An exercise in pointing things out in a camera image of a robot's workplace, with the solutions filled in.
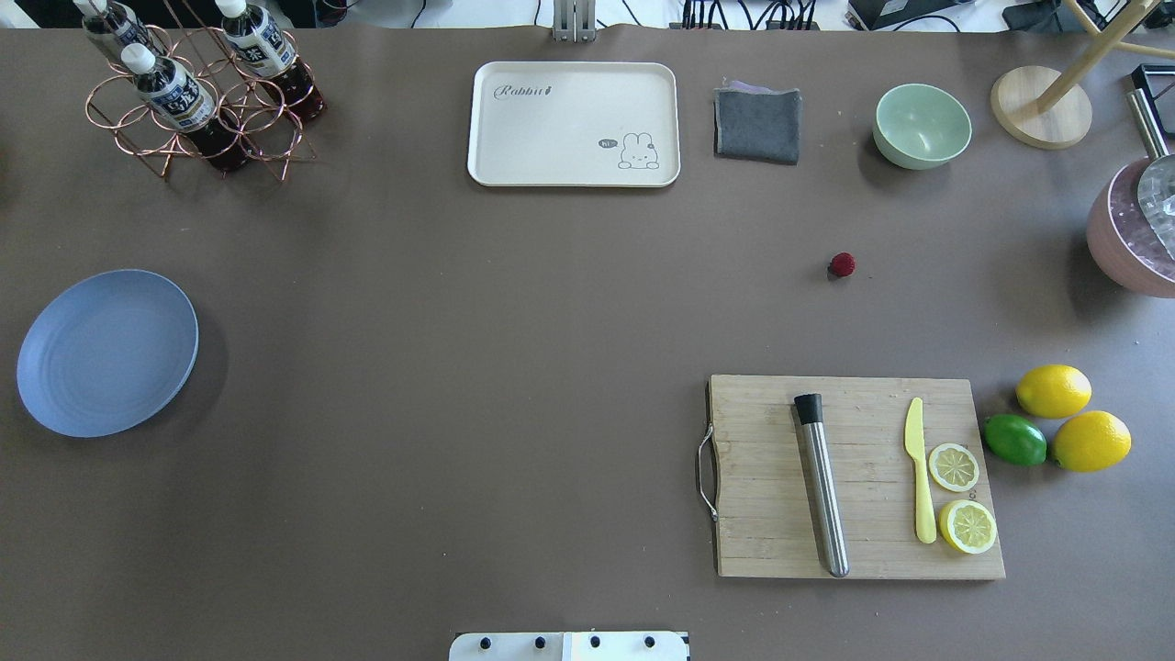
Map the round wooden stand base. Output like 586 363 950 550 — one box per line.
991 65 1092 150

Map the red strawberry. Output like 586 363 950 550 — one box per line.
828 252 857 279

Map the cream rabbit tray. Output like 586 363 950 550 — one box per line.
466 62 682 187

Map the blue plate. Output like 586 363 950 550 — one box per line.
16 269 200 438

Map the pink bowl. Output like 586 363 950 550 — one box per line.
1086 156 1174 298

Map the yellow plastic knife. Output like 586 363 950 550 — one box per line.
904 397 936 544

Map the mint green bowl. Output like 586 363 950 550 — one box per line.
872 85 972 171

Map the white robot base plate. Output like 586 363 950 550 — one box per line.
448 629 691 660

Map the yellow lemon near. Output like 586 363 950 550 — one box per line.
1052 410 1133 473

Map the wooden cutting board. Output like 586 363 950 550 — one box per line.
709 375 1003 580

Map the green lime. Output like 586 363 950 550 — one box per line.
982 414 1048 467

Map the tea bottle front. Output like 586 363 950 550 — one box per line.
120 43 251 171

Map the lemon half upper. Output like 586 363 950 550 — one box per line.
927 443 980 493

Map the tea bottle left back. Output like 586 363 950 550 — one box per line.
73 0 165 70

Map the grey folded cloth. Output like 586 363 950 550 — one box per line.
713 80 804 166

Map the lemon half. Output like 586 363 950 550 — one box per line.
927 443 980 493
936 499 998 554

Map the copper wire bottle rack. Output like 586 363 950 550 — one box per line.
85 22 316 180

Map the metal ice scoop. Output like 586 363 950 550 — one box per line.
1128 88 1174 259

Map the yellow lemon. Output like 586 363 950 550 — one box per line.
1015 364 1092 419
1052 410 1133 473

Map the lemon half lower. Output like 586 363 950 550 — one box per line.
936 499 998 554

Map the tea bottle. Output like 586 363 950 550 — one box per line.
73 0 165 70
120 43 251 171
217 1 325 122

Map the yellow lemon far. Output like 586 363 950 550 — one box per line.
1015 364 1092 419

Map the tea bottle right back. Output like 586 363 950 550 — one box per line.
217 1 325 122

